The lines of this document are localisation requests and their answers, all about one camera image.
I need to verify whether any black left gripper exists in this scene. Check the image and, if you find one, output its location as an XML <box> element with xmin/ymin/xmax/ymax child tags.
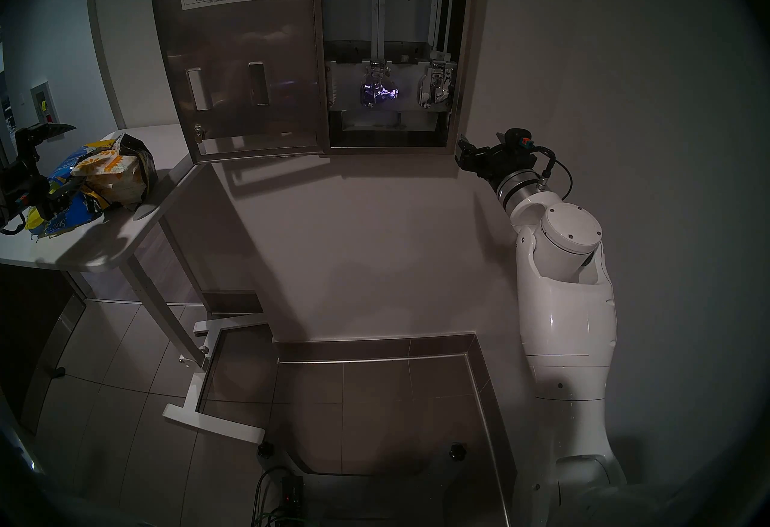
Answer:
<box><xmin>0</xmin><ymin>123</ymin><xmax>91</xmax><ymax>226</ymax></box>

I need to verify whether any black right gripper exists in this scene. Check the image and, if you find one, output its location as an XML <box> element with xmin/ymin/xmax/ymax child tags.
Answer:
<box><xmin>454</xmin><ymin>132</ymin><xmax>540</xmax><ymax>186</ymax></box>

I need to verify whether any stainless steel wall dispenser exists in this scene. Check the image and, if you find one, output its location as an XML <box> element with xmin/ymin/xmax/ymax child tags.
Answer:
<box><xmin>147</xmin><ymin>0</ymin><xmax>330</xmax><ymax>164</ymax></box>

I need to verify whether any dark robot base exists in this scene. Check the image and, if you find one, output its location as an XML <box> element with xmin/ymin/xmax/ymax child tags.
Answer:
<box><xmin>280</xmin><ymin>440</ymin><xmax>482</xmax><ymax>527</ymax></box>

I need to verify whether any blue yellow pad package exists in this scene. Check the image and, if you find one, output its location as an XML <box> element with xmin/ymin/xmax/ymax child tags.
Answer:
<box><xmin>24</xmin><ymin>138</ymin><xmax>115</xmax><ymax>241</ymax></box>

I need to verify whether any orange floral pad package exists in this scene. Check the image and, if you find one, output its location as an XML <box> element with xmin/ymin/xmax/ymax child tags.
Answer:
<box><xmin>72</xmin><ymin>150</ymin><xmax>148</xmax><ymax>208</ymax></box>

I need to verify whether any chrome dispensing lever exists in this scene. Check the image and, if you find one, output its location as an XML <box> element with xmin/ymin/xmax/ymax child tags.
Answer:
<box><xmin>420</xmin><ymin>60</ymin><xmax>455</xmax><ymax>110</ymax></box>
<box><xmin>360</xmin><ymin>61</ymin><xmax>399</xmax><ymax>109</ymax></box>

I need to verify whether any white table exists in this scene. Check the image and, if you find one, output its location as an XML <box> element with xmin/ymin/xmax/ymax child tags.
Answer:
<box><xmin>0</xmin><ymin>123</ymin><xmax>267</xmax><ymax>445</ymax></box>

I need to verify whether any black pad package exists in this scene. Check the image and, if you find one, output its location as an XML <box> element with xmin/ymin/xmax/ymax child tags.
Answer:
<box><xmin>114</xmin><ymin>134</ymin><xmax>158</xmax><ymax>211</ymax></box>

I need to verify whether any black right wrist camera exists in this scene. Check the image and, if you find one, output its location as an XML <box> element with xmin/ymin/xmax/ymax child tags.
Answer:
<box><xmin>504</xmin><ymin>128</ymin><xmax>536</xmax><ymax>155</ymax></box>

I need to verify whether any grey wall alarm box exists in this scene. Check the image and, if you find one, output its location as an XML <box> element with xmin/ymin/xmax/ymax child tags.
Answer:
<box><xmin>30</xmin><ymin>81</ymin><xmax>61</xmax><ymax>126</ymax></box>

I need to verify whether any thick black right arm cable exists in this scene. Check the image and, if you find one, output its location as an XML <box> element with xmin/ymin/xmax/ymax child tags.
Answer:
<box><xmin>534</xmin><ymin>146</ymin><xmax>557</xmax><ymax>191</ymax></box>

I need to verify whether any thin black right camera cable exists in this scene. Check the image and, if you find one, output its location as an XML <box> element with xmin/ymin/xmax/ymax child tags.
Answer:
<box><xmin>553</xmin><ymin>159</ymin><xmax>574</xmax><ymax>202</ymax></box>

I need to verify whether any green black cable bundle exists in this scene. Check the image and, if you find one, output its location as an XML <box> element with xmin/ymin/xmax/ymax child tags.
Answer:
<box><xmin>251</xmin><ymin>466</ymin><xmax>325</xmax><ymax>527</ymax></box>

